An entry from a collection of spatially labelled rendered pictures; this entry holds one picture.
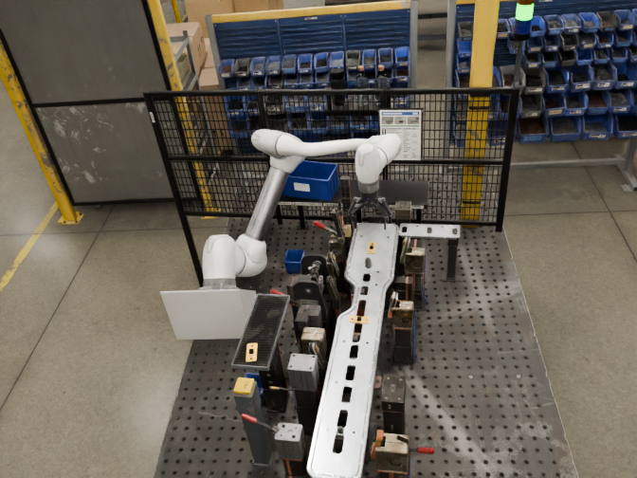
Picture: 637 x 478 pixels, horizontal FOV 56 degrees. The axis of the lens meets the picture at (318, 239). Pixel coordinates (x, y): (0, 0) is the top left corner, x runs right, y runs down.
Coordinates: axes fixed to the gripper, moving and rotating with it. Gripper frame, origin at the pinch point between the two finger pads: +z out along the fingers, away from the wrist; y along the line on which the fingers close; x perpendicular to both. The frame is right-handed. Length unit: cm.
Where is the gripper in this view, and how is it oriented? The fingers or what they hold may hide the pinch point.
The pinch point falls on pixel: (370, 225)
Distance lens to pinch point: 275.2
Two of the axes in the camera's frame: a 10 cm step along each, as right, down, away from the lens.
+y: -9.8, -0.4, 2.0
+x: -1.8, 6.3, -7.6
